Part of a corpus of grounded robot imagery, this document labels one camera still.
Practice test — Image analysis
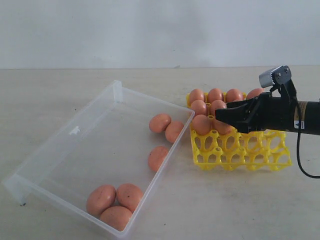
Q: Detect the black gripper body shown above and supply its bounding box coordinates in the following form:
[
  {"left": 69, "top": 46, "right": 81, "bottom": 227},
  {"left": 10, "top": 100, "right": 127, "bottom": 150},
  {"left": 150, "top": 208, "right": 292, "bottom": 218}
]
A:
[{"left": 246, "top": 81, "right": 298, "bottom": 133}]

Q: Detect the clear plastic storage box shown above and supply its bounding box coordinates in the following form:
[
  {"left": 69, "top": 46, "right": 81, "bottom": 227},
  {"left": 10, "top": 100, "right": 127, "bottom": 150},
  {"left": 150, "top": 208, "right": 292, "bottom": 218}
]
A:
[{"left": 3, "top": 80, "right": 194, "bottom": 240}]

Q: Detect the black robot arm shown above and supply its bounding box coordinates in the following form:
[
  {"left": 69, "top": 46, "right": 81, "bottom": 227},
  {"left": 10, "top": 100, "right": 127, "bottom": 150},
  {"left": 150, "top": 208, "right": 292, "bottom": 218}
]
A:
[{"left": 215, "top": 80, "right": 320, "bottom": 135}]

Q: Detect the yellow plastic egg tray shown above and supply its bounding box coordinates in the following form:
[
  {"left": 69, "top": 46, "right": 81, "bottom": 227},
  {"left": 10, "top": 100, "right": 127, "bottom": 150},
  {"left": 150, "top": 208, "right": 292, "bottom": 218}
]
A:
[{"left": 186, "top": 91, "right": 293, "bottom": 172}]

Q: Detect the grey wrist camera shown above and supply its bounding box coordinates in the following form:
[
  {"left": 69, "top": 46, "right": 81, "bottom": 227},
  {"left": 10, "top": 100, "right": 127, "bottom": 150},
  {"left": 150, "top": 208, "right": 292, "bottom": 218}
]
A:
[{"left": 258, "top": 65, "right": 292, "bottom": 88}]

